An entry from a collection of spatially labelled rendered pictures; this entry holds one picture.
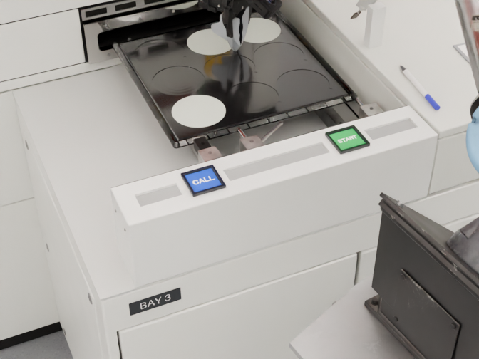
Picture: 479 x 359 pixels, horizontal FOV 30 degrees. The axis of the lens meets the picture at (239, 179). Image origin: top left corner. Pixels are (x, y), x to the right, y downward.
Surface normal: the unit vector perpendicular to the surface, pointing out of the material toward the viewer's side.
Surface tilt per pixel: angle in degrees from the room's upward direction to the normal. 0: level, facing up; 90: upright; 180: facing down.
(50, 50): 90
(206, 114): 0
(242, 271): 90
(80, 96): 0
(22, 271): 90
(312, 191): 90
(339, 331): 0
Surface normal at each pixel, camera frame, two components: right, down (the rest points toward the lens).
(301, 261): 0.40, 0.60
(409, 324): -0.85, 0.35
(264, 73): 0.00, -0.76
